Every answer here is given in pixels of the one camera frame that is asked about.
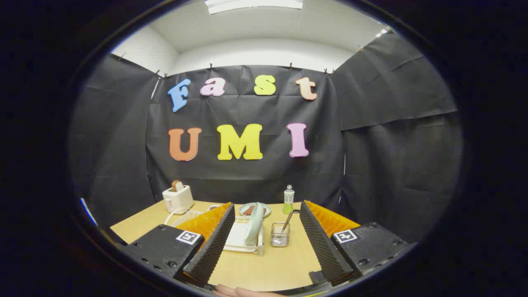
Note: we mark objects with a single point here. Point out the pale green plate with meat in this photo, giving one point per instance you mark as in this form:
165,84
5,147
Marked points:
266,211

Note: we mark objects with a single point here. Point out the white drip tray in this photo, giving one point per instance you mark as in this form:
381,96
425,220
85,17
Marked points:
237,237

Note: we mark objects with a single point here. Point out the clear cutlery basket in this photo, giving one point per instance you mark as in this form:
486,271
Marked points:
280,240

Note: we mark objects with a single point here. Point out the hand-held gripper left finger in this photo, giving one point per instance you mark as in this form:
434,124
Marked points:
214,247

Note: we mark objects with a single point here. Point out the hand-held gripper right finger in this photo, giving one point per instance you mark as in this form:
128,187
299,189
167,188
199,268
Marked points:
321,243

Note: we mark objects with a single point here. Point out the brown meat patty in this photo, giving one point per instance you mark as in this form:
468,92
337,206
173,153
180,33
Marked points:
248,211

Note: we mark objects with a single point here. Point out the ceiling light panel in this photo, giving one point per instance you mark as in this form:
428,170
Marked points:
253,5

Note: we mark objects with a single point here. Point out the green tea bottle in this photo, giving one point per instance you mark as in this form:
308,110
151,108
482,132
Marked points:
288,198

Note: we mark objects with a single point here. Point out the bread slice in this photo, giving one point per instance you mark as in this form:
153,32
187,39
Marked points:
177,185

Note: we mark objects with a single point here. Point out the white toaster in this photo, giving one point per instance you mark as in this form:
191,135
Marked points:
178,199

